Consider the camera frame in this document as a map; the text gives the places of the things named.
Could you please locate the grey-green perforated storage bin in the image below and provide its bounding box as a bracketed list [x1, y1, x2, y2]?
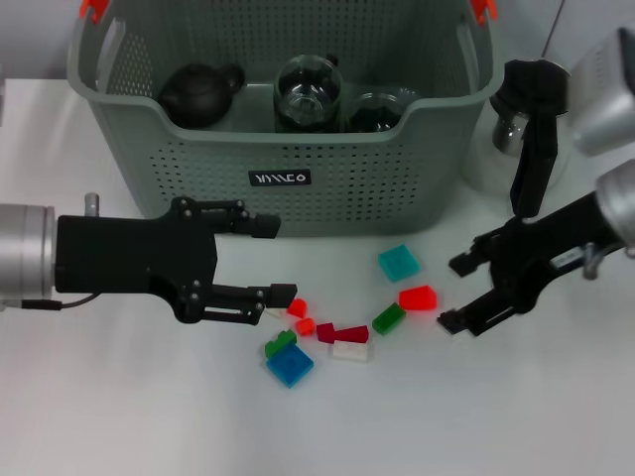
[66, 0, 503, 238]

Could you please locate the blue square toy brick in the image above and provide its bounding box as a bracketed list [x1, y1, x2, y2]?
[265, 344, 316, 389]

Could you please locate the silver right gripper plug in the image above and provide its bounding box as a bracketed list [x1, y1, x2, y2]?
[582, 245, 604, 279]

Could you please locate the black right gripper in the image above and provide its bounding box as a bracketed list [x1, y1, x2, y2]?
[436, 190, 622, 338]

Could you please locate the glass pitcher black lid handle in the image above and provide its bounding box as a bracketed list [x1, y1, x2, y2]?
[463, 58, 584, 219]

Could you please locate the black bin logo label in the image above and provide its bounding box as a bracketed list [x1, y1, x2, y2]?
[250, 169, 313, 189]

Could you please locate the orange bin handle clip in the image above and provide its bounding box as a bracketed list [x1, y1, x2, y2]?
[81, 0, 108, 24]
[470, 0, 498, 26]

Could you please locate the left arm cable with plug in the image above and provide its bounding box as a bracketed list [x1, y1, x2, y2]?
[0, 292, 100, 312]

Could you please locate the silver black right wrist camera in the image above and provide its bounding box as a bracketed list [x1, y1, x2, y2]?
[568, 27, 635, 158]

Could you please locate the teal square toy brick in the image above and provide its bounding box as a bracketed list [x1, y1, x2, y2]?
[377, 243, 422, 284]

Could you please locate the white two-stud toy brick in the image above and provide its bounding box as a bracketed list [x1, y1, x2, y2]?
[331, 341, 373, 365]

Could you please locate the green rectangular toy brick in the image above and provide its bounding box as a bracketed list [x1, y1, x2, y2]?
[371, 301, 407, 335]

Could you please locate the black clay teapot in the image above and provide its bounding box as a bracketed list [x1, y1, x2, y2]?
[158, 61, 247, 129]

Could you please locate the small green toy brick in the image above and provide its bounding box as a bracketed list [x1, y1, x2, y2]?
[264, 329, 298, 359]

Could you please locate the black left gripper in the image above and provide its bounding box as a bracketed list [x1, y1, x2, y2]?
[54, 195, 299, 327]

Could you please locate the bright red slope brick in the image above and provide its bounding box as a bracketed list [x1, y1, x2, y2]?
[398, 285, 440, 312]

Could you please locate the round glass jar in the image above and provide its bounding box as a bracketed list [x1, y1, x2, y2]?
[274, 53, 344, 118]

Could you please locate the dark red toy brick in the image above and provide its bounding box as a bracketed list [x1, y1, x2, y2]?
[316, 321, 371, 345]

